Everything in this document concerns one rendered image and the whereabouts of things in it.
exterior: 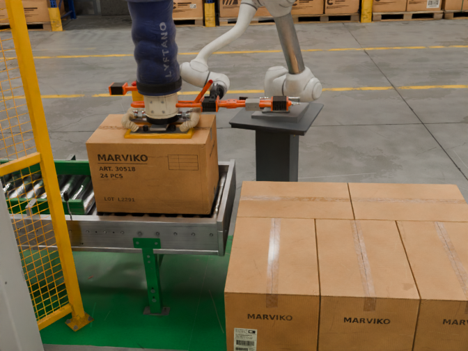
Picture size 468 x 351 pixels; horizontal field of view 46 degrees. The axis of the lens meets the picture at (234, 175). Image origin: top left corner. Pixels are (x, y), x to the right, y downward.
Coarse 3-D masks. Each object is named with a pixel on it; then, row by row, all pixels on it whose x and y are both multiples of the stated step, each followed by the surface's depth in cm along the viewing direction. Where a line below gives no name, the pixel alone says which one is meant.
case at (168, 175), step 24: (120, 120) 294; (96, 144) 269; (120, 144) 267; (144, 144) 266; (168, 144) 265; (192, 144) 264; (216, 144) 302; (96, 168) 275; (120, 168) 273; (144, 168) 272; (168, 168) 271; (192, 168) 270; (216, 168) 304; (96, 192) 281; (120, 192) 280; (144, 192) 279; (168, 192) 277; (192, 192) 276
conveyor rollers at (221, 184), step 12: (12, 180) 323; (24, 180) 322; (60, 180) 323; (72, 180) 321; (84, 180) 320; (24, 192) 317; (36, 192) 312; (60, 192) 308; (84, 192) 312; (84, 204) 295; (216, 204) 291; (132, 216) 284; (144, 216) 282; (168, 216) 284; (180, 216) 281; (216, 216) 280
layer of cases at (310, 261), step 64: (256, 192) 302; (320, 192) 300; (384, 192) 298; (448, 192) 296; (256, 256) 248; (320, 256) 247; (384, 256) 245; (448, 256) 244; (256, 320) 232; (320, 320) 229; (384, 320) 226; (448, 320) 223
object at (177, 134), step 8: (144, 128) 272; (168, 128) 275; (176, 128) 275; (192, 128) 275; (128, 136) 271; (136, 136) 271; (144, 136) 270; (152, 136) 270; (160, 136) 270; (168, 136) 269; (176, 136) 269; (184, 136) 268
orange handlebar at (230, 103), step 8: (128, 88) 302; (136, 88) 301; (136, 104) 276; (144, 104) 275; (176, 104) 274; (184, 104) 273; (192, 104) 273; (200, 104) 272; (224, 104) 271; (232, 104) 271; (240, 104) 270; (264, 104) 269; (288, 104) 268
